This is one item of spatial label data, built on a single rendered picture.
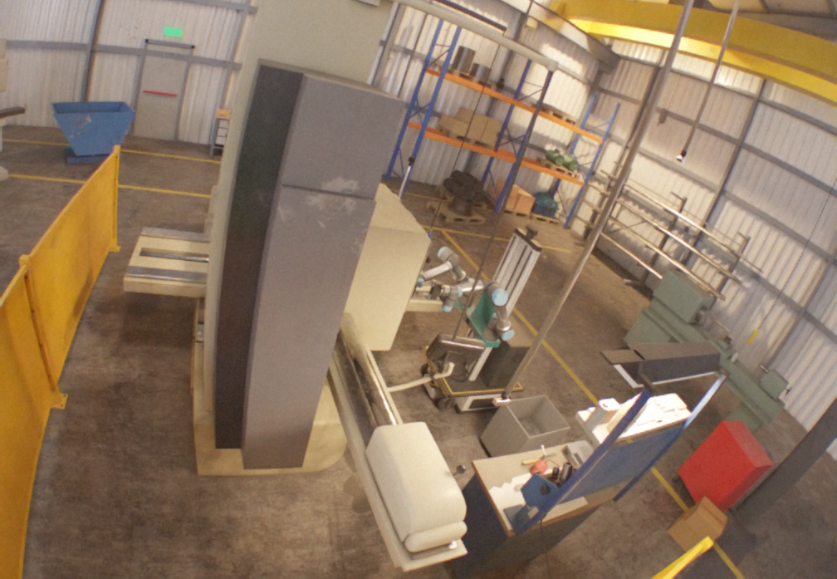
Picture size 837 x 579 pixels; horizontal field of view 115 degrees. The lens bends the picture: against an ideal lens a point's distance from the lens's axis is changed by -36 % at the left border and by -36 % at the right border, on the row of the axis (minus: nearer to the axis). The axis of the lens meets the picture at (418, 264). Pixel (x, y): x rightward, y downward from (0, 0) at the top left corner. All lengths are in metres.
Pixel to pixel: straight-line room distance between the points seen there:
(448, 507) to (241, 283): 1.14
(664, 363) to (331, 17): 1.92
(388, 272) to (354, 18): 1.34
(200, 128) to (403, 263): 8.20
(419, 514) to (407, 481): 0.14
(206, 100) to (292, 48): 8.23
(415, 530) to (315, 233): 1.10
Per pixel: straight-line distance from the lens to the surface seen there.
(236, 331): 1.75
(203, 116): 9.98
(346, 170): 1.34
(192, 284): 3.56
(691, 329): 7.09
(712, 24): 9.19
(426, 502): 1.59
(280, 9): 1.73
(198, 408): 2.73
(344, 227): 1.39
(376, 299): 2.40
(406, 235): 2.24
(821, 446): 5.41
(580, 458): 2.81
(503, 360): 3.86
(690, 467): 5.07
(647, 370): 1.69
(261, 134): 1.38
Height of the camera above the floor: 2.69
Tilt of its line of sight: 24 degrees down
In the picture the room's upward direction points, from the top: 21 degrees clockwise
